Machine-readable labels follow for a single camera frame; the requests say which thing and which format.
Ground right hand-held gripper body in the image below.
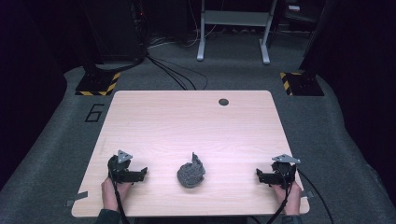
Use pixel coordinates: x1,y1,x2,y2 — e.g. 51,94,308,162
270,153,303,189

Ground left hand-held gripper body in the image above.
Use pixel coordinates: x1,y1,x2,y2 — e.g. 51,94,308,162
106,149,135,185

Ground grey towel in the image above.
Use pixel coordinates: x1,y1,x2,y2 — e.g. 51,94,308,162
177,151,206,189

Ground person's left hand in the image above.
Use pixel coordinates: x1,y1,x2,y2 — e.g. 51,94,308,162
101,177,134,212

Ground person's right hand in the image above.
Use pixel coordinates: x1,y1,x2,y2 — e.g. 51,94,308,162
272,181,303,217

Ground black hazard-striped stand base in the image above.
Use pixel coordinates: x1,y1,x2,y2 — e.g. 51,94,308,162
278,71,325,97
75,70,121,97

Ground black cabinet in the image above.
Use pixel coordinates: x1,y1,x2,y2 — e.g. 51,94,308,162
79,0,148,64

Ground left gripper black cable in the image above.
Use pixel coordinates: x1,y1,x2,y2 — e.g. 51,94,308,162
107,169,130,224

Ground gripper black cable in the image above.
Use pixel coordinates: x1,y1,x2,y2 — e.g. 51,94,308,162
107,169,130,224
265,169,297,224

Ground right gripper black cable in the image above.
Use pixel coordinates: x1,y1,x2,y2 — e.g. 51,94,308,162
265,169,297,224

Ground black cable beside table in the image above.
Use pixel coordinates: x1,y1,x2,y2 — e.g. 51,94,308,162
297,169,334,224

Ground black floor cable bundle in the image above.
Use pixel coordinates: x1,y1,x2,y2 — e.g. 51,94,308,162
145,53,209,91

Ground white floor cable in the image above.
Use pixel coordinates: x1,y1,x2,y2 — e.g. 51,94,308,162
148,22,219,49

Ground white metal desk frame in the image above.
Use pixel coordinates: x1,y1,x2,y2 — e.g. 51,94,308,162
196,0,278,65

